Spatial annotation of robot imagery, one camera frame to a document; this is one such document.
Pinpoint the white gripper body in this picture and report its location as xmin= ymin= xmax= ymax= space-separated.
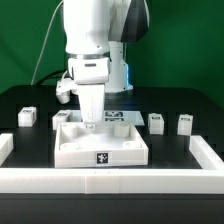
xmin=56 ymin=57 xmax=110 ymax=123

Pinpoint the white square tabletop tray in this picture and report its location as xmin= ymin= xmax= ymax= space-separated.
xmin=54 ymin=121 xmax=149 ymax=168

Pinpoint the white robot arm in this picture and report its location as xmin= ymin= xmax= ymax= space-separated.
xmin=56 ymin=0 xmax=149 ymax=123

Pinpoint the white marker sheet with tags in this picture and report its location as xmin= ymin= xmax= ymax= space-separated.
xmin=71 ymin=110 xmax=145 ymax=126

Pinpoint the black cable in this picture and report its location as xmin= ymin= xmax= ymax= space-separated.
xmin=34 ymin=69 xmax=69 ymax=87

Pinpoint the white cable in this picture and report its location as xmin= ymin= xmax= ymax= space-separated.
xmin=30 ymin=0 xmax=65 ymax=86

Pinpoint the white U-shaped fence wall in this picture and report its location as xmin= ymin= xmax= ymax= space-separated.
xmin=0 ymin=136 xmax=224 ymax=194

